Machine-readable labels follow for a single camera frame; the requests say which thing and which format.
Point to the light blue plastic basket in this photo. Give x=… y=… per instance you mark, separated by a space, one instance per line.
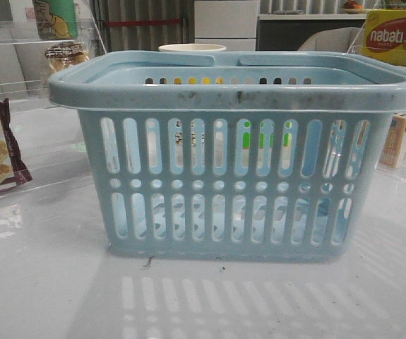
x=162 y=135

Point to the colourful rubik's cube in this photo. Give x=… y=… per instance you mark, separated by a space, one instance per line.
x=266 y=133

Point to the packaged bread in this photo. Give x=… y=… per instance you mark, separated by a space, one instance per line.
x=64 y=55

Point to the beige small carton box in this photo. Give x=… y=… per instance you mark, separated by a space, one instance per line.
x=394 y=150

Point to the white paper cup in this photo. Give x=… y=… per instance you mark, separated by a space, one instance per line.
x=192 y=47

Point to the green cartoon snack bag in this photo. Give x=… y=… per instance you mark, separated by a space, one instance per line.
x=55 y=20

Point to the yellow nabati wafer box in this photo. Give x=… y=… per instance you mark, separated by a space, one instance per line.
x=385 y=36

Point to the beige chair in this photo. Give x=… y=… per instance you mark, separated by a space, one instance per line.
x=336 y=40

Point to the white drawer cabinet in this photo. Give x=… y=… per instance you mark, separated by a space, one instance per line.
x=232 y=24

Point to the clear acrylic left shelf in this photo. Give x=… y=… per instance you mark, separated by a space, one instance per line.
x=24 y=71

